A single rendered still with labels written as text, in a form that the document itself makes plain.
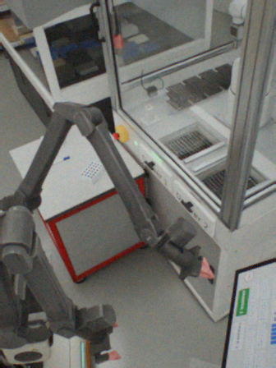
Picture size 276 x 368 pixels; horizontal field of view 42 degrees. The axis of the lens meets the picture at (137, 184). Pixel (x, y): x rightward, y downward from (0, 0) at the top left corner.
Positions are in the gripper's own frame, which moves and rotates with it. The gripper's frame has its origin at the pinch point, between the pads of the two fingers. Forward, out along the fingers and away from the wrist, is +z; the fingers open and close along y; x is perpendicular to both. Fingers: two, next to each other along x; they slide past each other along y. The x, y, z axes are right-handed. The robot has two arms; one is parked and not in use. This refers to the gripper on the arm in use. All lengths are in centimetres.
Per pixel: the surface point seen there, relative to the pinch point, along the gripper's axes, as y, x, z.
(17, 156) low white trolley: 70, 103, -72
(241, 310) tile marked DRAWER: -3.6, 1.1, 14.9
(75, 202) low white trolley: 44, 73, -35
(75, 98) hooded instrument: 115, 80, -65
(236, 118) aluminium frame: 34.0, -27.2, -22.2
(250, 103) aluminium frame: 31, -35, -25
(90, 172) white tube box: 63, 69, -36
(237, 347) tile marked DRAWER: -15.4, 0.7, 14.8
